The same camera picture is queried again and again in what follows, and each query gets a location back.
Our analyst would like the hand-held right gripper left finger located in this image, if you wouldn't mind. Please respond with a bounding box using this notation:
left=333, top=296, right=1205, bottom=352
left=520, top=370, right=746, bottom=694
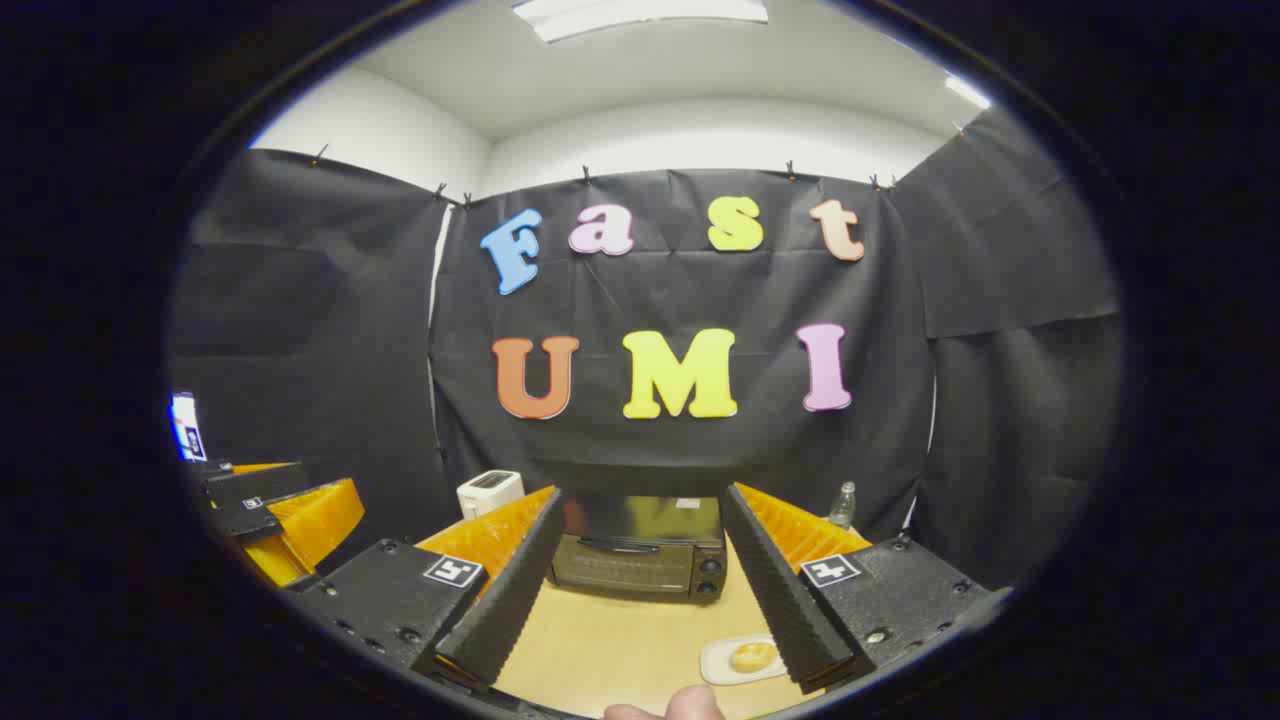
left=285, top=485, right=566, bottom=691

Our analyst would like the white toaster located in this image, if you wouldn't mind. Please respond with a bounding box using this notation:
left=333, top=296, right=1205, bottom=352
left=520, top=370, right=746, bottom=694
left=457, top=470, right=525, bottom=521

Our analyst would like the white and blue board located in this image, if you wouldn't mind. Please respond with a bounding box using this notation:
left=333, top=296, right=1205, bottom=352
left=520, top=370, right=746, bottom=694
left=170, top=392, right=207, bottom=462

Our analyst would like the black electric oven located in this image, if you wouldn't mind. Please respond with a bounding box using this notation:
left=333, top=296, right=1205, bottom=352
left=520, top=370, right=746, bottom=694
left=548, top=495, right=729, bottom=603

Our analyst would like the white plate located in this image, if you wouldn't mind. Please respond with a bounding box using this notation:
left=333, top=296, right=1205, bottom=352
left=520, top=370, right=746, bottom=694
left=700, top=636, right=791, bottom=687

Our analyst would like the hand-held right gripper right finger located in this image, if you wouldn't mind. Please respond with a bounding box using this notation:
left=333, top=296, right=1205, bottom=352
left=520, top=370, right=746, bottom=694
left=720, top=482, right=1011, bottom=696

